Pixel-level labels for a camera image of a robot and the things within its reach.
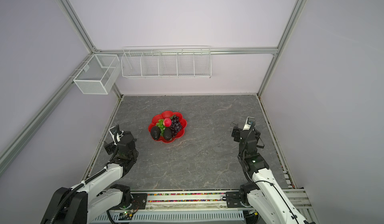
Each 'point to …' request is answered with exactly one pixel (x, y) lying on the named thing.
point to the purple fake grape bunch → (175, 125)
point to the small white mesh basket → (98, 75)
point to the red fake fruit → (167, 122)
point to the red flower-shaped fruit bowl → (183, 123)
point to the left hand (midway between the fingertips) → (116, 137)
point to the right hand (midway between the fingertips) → (247, 128)
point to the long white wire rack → (167, 62)
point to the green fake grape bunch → (160, 125)
